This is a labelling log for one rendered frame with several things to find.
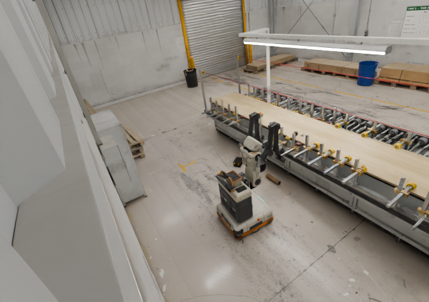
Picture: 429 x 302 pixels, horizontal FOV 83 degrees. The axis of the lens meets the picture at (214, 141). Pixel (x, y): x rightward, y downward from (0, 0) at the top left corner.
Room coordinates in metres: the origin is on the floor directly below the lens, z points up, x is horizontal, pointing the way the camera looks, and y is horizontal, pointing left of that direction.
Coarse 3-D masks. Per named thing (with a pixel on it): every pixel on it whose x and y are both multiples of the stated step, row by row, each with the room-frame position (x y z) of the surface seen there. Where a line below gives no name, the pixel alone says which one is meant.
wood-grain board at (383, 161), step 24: (240, 96) 5.75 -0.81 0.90; (264, 120) 4.24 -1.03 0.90; (288, 120) 4.09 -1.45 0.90; (312, 120) 3.94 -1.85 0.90; (312, 144) 3.15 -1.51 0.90; (336, 144) 3.05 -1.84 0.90; (360, 144) 2.95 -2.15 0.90; (384, 144) 2.86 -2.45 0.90; (384, 168) 2.36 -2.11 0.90; (408, 168) 2.30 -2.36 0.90
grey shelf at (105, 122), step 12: (96, 120) 3.89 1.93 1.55; (108, 120) 3.81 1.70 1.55; (108, 132) 3.48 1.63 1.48; (120, 132) 3.56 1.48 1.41; (120, 144) 3.53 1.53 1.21; (132, 156) 3.58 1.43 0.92; (132, 168) 3.55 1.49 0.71; (132, 180) 3.51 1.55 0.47; (120, 192) 3.39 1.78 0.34; (132, 192) 3.48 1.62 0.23; (144, 192) 3.57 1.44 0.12
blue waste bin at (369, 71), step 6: (360, 66) 7.60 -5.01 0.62; (366, 66) 7.41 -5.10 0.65; (372, 66) 7.35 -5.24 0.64; (360, 72) 7.57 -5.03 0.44; (366, 72) 7.40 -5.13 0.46; (372, 72) 7.36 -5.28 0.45; (360, 78) 7.54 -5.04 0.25; (366, 78) 7.40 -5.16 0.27; (372, 78) 7.38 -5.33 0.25; (360, 84) 7.52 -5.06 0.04; (366, 84) 7.39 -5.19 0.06; (372, 84) 7.44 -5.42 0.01
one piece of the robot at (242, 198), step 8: (224, 176) 2.80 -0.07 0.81; (232, 184) 2.45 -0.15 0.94; (224, 192) 2.65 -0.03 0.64; (232, 192) 2.44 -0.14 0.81; (240, 192) 2.41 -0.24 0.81; (248, 192) 2.42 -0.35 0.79; (224, 200) 2.70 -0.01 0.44; (232, 200) 2.44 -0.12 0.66; (240, 200) 2.36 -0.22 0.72; (248, 200) 2.41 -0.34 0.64; (232, 208) 2.47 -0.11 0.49; (240, 208) 2.36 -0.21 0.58; (248, 208) 2.41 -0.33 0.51; (240, 216) 2.35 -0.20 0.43; (248, 216) 2.41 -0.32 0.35
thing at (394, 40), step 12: (252, 36) 4.45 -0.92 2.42; (264, 36) 4.19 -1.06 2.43; (276, 36) 3.95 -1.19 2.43; (288, 36) 3.74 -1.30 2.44; (300, 36) 3.55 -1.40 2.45; (312, 36) 3.37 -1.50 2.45; (324, 36) 3.21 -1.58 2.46; (336, 36) 3.07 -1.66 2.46; (348, 36) 2.96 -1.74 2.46; (360, 36) 2.86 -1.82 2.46; (372, 36) 2.76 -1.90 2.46
